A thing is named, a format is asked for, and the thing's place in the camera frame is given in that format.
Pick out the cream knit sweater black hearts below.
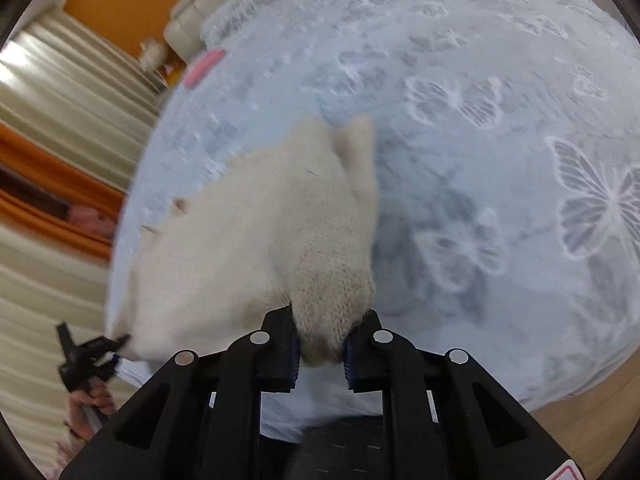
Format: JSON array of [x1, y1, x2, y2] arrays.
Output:
[[106, 116, 378, 365]]

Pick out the pink clothes on shelf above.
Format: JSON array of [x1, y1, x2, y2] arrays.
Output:
[[67, 205, 116, 238]]

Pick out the person's left hand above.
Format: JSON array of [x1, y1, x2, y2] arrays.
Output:
[[66, 379, 117, 441]]

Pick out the cream striped curtain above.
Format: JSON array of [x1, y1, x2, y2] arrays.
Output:
[[1, 10, 164, 470]]

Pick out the white plush toy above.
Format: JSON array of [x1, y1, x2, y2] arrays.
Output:
[[138, 38, 168, 73]]

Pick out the pink flat item on bed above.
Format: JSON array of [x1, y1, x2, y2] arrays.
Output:
[[182, 49, 226, 89]]

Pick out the light blue butterfly bed cover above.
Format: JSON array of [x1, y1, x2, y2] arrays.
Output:
[[106, 0, 639, 410]]

